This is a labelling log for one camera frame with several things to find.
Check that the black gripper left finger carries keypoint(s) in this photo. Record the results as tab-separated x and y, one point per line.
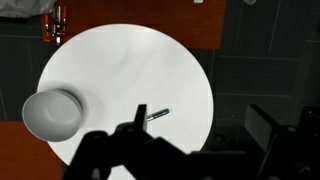
140	120

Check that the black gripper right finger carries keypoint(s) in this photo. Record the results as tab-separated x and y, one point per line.
260	125

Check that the teal capped marker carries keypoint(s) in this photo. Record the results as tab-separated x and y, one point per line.
158	114

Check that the white ceramic bowl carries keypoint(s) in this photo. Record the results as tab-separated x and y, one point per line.
53	115

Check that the round white table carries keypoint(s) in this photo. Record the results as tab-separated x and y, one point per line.
112	69

